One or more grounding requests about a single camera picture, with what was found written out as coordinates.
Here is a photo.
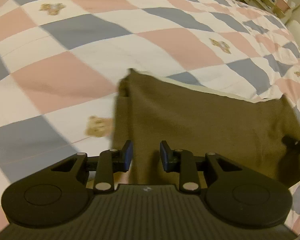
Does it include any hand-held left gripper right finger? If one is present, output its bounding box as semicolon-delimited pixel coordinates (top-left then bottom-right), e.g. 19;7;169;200
159;140;244;194

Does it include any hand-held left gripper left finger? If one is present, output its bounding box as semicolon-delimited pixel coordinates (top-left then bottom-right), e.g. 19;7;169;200
50;140;134;194

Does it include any pink box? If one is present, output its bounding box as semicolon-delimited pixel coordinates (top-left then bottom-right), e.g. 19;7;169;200
276;0;291;12

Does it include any olive long-sleeve sweater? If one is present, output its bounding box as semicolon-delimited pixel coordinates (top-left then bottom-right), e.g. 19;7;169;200
111;68;300;189

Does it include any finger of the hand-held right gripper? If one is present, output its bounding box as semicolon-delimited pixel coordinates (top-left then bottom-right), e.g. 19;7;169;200
281;136;300;153

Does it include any pink blue checked quilt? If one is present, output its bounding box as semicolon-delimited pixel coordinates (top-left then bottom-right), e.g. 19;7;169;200
0;0;300;232

